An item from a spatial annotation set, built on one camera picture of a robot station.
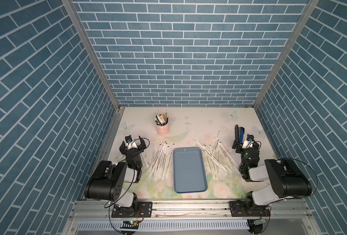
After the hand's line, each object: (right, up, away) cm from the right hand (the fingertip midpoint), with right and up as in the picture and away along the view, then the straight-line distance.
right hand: (246, 139), depth 90 cm
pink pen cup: (-53, +5, +8) cm, 54 cm away
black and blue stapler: (0, +3, +12) cm, 12 cm away
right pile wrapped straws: (-17, -12, +2) cm, 21 cm away
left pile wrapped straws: (-54, -16, -1) cm, 56 cm away
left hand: (-68, +1, -2) cm, 68 cm away
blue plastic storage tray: (-35, -20, -5) cm, 41 cm away
